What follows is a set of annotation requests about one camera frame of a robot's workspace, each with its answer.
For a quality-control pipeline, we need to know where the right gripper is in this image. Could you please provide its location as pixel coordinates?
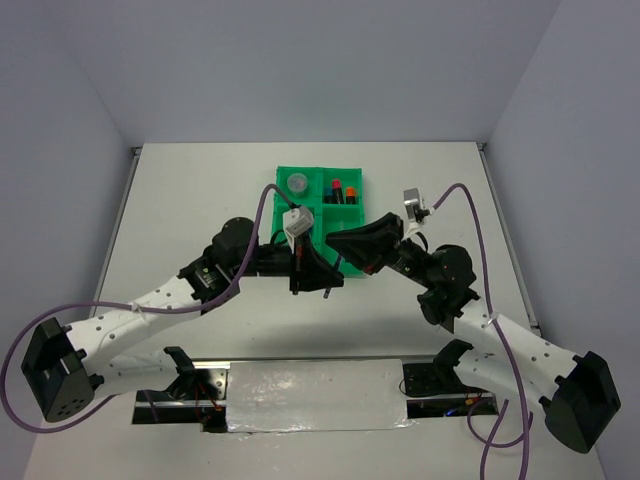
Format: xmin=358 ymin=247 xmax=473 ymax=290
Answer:
xmin=322 ymin=212 xmax=433 ymax=289

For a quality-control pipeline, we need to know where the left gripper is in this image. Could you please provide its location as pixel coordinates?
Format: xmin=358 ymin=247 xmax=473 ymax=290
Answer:
xmin=231 ymin=229 xmax=343 ymax=293

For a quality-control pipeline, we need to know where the purple pen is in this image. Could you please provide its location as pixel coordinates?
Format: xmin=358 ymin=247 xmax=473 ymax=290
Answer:
xmin=323 ymin=255 xmax=344 ymax=299

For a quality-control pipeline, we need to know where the orange-capped black highlighter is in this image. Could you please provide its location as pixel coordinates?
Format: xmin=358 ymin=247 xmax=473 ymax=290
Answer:
xmin=345 ymin=186 xmax=358 ymax=205

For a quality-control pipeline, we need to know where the blue-capped black highlighter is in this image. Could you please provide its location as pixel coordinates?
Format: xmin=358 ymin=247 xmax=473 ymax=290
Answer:
xmin=323 ymin=188 xmax=334 ymax=204

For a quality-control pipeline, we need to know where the clear round container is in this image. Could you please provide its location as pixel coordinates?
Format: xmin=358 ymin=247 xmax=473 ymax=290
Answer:
xmin=286 ymin=172 xmax=309 ymax=198

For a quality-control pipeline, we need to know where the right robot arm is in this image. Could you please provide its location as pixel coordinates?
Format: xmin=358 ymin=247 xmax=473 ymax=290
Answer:
xmin=325 ymin=213 xmax=621 ymax=454

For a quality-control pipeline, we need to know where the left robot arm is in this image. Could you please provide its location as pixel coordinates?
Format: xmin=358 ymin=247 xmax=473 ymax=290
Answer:
xmin=21 ymin=217 xmax=344 ymax=423

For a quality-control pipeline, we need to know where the green four-compartment tray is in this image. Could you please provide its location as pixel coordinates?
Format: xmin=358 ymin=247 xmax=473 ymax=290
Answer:
xmin=275 ymin=166 xmax=365 ymax=265

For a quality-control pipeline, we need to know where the silver tape panel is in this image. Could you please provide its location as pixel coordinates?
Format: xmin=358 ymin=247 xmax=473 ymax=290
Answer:
xmin=226 ymin=359 xmax=411 ymax=433

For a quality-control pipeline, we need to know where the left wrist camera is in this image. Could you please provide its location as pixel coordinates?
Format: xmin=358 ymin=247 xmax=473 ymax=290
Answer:
xmin=282 ymin=206 xmax=315 ymax=252

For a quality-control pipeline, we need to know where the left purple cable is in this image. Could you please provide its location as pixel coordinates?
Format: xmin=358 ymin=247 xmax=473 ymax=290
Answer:
xmin=0 ymin=183 xmax=301 ymax=432

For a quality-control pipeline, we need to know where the table right edge rail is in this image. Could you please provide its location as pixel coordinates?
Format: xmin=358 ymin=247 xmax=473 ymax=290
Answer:
xmin=476 ymin=142 xmax=541 ymax=335

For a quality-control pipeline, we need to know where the table edge rail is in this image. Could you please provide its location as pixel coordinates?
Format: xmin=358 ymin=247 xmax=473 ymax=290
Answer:
xmin=113 ymin=146 xmax=143 ymax=238
xmin=476 ymin=142 xmax=541 ymax=335

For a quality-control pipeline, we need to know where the table left edge rail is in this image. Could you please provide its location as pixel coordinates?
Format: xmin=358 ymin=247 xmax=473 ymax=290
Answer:
xmin=113 ymin=146 xmax=143 ymax=238

